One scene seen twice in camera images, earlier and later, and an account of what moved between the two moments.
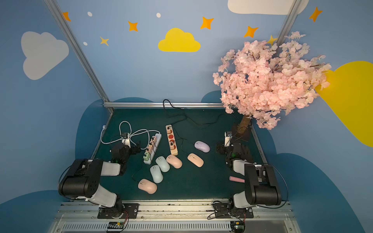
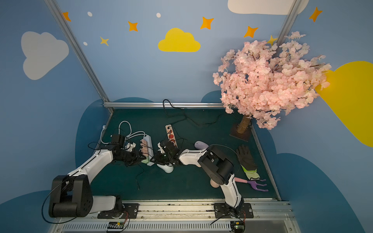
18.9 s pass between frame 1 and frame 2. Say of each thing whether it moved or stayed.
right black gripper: moved
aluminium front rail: stayed
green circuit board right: stayed
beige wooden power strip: stayed
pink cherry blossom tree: stayed
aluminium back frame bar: stayed
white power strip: moved
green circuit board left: stayed
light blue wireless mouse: moved
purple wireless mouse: stayed
